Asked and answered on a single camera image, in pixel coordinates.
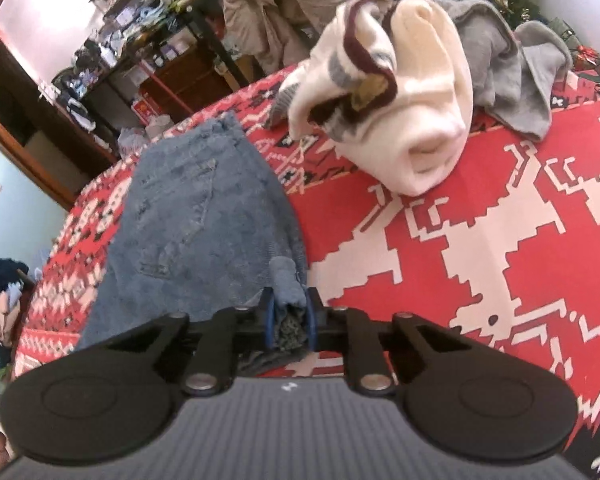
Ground white knit sweater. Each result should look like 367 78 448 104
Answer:
265 0 476 197

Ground dark blue clothes pile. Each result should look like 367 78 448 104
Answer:
0 250 34 386

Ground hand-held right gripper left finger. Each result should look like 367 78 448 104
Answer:
105 286 280 396

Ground blue denim jeans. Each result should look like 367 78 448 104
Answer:
75 112 311 377

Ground white plastic bag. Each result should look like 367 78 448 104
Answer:
117 127 149 157
145 115 174 139

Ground red box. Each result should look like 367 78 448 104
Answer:
130 95 154 124

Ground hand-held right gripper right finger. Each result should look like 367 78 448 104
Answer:
304 286 473 396

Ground grey garment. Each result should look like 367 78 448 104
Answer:
435 0 574 142

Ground beige jacket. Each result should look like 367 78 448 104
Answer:
222 0 392 75

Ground red patterned blanket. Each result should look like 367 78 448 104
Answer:
10 60 600 480

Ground red broom pole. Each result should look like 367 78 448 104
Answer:
142 62 197 117

